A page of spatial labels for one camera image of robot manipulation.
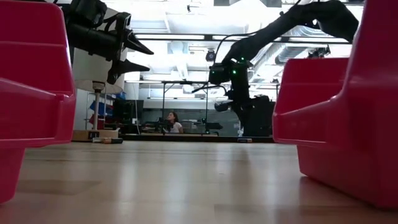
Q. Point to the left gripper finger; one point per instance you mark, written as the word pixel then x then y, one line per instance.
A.
pixel 135 43
pixel 130 67

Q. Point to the copper black AA battery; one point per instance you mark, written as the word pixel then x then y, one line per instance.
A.
pixel 245 140
pixel 115 141

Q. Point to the silver black AA battery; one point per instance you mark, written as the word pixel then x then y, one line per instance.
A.
pixel 98 140

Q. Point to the red plastic bin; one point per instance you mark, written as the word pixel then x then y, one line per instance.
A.
pixel 342 124
pixel 31 109

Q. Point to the black background robot arm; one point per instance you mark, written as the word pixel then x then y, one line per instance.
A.
pixel 214 126
pixel 160 124

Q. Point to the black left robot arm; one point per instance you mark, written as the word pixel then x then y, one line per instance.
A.
pixel 87 12

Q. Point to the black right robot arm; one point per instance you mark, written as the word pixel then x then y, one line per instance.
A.
pixel 280 28

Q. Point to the black panel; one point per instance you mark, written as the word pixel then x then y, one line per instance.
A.
pixel 261 118

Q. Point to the white shade wooden base lamp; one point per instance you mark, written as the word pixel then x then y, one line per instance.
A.
pixel 84 68

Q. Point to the black cabinet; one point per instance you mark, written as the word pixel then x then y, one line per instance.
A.
pixel 127 112

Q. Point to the blue shelf bin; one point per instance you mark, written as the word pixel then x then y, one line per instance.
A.
pixel 102 109

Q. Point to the person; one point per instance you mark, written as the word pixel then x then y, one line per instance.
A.
pixel 177 127

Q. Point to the red shelf bin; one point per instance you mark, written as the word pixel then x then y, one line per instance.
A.
pixel 100 123

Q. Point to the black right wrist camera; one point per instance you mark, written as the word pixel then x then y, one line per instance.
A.
pixel 219 74

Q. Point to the black overhead camera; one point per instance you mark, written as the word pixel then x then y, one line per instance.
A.
pixel 211 56

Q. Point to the black folding table frame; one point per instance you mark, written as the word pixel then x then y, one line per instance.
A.
pixel 186 83

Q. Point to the silver ventilation duct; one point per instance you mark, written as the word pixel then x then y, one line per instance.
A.
pixel 290 56

